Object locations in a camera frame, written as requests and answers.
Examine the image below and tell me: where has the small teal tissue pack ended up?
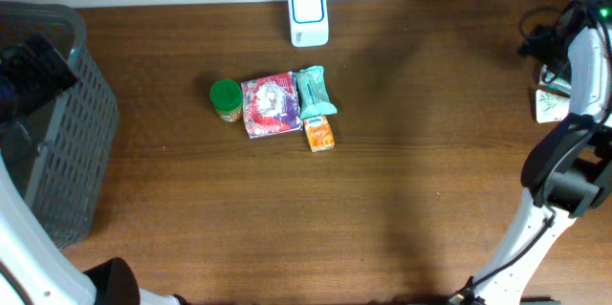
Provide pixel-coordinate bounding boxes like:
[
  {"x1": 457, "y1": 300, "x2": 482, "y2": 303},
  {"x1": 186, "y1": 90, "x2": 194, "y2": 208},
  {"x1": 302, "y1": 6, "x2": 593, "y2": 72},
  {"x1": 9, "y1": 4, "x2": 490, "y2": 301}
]
[{"x1": 538, "y1": 65, "x2": 571, "y2": 96}]

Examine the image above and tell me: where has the white floral cream tube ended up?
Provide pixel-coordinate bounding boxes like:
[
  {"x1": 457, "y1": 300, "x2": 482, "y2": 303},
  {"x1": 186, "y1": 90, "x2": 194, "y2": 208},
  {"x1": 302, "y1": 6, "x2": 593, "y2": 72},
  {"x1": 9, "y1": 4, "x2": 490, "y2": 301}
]
[{"x1": 535, "y1": 90, "x2": 569, "y2": 123}]

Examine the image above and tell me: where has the green lid jar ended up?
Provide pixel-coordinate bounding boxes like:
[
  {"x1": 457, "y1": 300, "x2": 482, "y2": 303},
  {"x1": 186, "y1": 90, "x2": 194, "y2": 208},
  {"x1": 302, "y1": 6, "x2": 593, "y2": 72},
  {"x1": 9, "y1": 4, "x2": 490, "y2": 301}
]
[{"x1": 209, "y1": 79, "x2": 243, "y2": 122}]

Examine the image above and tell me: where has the teal wet wipes pack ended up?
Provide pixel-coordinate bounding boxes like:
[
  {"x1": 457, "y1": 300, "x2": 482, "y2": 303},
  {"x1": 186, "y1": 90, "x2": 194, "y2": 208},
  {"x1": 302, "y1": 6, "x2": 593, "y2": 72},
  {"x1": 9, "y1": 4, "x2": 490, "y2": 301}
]
[{"x1": 293, "y1": 66, "x2": 338, "y2": 120}]

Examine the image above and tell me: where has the pink purple tissue pack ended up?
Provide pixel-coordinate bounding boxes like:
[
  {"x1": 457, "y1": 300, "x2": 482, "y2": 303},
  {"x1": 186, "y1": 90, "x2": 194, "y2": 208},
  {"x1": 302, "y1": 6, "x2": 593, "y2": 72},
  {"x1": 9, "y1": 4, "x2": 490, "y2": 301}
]
[{"x1": 240, "y1": 72, "x2": 302, "y2": 139}]

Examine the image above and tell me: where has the orange tissue pack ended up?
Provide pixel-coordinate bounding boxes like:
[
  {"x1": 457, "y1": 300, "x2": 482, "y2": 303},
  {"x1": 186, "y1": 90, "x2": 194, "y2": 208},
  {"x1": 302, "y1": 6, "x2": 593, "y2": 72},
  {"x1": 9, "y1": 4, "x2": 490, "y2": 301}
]
[{"x1": 304, "y1": 116, "x2": 335, "y2": 152}]

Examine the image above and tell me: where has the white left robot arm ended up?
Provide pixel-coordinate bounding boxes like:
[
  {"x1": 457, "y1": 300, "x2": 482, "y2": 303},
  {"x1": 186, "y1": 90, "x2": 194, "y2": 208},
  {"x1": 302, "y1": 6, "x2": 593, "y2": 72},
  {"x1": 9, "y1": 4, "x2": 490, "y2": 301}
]
[{"x1": 1, "y1": 33, "x2": 187, "y2": 305}]

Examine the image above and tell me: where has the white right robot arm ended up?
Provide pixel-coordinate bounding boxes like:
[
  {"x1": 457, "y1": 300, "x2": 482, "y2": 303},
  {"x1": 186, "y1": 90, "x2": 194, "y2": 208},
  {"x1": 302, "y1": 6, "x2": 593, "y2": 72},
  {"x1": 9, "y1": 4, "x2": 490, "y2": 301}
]
[{"x1": 448, "y1": 0, "x2": 611, "y2": 304}]

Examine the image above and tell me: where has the white barcode scanner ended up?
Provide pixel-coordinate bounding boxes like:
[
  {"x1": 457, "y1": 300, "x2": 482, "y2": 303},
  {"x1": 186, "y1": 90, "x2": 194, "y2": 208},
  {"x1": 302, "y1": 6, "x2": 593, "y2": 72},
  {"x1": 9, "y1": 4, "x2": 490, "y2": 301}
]
[{"x1": 287, "y1": 0, "x2": 329, "y2": 48}]

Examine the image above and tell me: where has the grey plastic basket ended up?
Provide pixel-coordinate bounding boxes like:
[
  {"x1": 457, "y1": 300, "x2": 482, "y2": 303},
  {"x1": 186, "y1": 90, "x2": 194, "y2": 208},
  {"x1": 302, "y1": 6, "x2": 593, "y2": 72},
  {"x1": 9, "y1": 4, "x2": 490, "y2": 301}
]
[{"x1": 1, "y1": 2, "x2": 120, "y2": 249}]

